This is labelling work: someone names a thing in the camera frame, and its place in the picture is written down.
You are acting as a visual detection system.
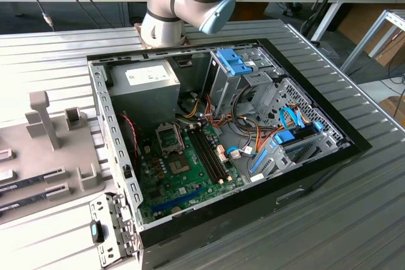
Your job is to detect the light blue data wire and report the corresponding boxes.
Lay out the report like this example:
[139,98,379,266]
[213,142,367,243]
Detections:
[225,145,242,158]

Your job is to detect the hard disk in blue carrier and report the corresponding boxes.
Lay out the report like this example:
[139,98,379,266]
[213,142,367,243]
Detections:
[249,121,323,176]

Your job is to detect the blue expansion slot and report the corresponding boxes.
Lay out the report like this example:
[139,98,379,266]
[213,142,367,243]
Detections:
[151,186,204,217]

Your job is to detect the CPU socket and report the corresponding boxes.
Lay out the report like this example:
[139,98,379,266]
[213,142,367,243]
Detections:
[167,153,192,176]

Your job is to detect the twisted fan wire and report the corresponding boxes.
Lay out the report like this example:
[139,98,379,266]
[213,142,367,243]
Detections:
[121,111,140,160]

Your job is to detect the perforated metal disk bay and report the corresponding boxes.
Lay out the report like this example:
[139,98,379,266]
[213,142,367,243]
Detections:
[248,77,352,184]

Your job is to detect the blue plastic drive latch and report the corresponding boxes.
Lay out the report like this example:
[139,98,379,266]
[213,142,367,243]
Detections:
[217,47,257,77]

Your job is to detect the grey power supply unit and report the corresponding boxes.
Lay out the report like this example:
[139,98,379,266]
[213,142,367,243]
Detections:
[107,59,182,125]

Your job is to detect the black latch teal button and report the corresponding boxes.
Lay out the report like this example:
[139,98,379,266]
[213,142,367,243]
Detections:
[89,221,105,244]

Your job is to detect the cardboard box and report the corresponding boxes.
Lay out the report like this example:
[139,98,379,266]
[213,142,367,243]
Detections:
[363,28,405,68]
[378,95,405,125]

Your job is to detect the green motherboard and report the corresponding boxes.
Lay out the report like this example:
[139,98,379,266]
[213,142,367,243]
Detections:
[135,121,246,225]

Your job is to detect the brown square base plate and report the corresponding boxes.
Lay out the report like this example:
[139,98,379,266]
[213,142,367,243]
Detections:
[134,22,190,50]

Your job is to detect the RAM stick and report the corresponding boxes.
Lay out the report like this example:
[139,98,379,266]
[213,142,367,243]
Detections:
[0,173,48,193]
[0,190,51,212]

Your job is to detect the black coiled cable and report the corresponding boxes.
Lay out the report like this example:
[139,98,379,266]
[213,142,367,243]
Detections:
[230,88,259,137]

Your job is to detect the black PC case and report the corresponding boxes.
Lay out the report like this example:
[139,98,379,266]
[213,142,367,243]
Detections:
[85,37,373,270]

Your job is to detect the grey parts rack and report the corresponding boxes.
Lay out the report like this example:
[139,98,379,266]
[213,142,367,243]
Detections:
[0,90,107,220]

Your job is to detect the grey optical drive cage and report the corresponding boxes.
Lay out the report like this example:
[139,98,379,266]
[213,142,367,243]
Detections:
[202,47,279,119]

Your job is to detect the blue flat data wire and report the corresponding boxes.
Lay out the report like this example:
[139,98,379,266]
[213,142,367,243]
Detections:
[279,106,307,132]

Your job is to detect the orange yellow power wires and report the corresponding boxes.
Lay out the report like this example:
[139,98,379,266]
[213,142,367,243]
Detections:
[182,92,285,157]

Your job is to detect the hinged metal slot retainer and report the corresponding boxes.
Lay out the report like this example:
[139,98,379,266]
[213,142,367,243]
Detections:
[89,192,142,267]

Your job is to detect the aluminium profile frame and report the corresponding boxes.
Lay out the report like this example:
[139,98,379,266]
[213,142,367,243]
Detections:
[340,9,405,75]

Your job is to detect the metal socket cover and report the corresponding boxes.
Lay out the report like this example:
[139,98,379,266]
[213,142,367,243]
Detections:
[154,123,186,157]

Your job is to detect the black RAM slot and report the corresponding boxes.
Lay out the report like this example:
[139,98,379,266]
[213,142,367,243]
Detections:
[189,132,218,184]
[201,128,230,180]
[192,131,222,183]
[197,130,226,181]

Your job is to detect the black case fan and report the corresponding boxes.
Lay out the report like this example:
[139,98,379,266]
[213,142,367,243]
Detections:
[121,112,142,173]

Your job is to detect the metal locking lever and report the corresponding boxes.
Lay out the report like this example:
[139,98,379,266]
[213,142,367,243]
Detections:
[175,123,187,154]

